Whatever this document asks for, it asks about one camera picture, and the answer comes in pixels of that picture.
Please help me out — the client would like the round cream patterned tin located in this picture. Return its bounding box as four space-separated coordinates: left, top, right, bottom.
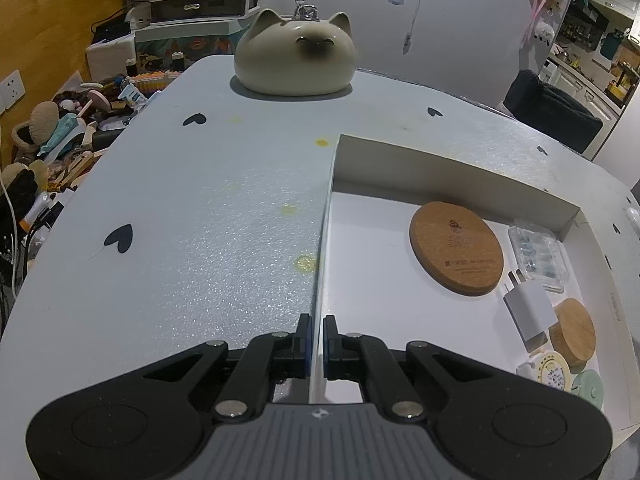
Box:
516 351 570 391

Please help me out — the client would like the cream ceramic cat figurine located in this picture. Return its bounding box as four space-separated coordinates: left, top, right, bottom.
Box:
234 9 356 96

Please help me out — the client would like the silver metal ornament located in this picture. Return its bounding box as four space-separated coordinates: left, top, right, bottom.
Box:
292 0 320 22

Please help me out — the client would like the white wall power socket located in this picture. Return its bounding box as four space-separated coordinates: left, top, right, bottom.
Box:
0 70 26 110

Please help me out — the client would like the black fabric chair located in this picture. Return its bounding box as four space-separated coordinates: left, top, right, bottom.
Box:
503 70 603 154

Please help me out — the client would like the pale green round lid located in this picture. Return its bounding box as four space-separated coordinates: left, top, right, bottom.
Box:
570 370 604 410

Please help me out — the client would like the white usb wall charger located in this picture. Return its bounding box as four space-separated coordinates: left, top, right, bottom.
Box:
503 270 558 353

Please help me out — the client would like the clear plastic pill blister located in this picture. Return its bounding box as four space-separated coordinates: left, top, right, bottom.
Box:
508 219 570 294

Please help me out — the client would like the round cork coaster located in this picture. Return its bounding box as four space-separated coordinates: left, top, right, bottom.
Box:
409 202 504 296

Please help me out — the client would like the round bamboo lid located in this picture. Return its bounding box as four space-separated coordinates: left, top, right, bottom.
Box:
549 298 597 367

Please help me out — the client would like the white shallow cardboard box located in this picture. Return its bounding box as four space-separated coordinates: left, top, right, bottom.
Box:
317 136 639 442

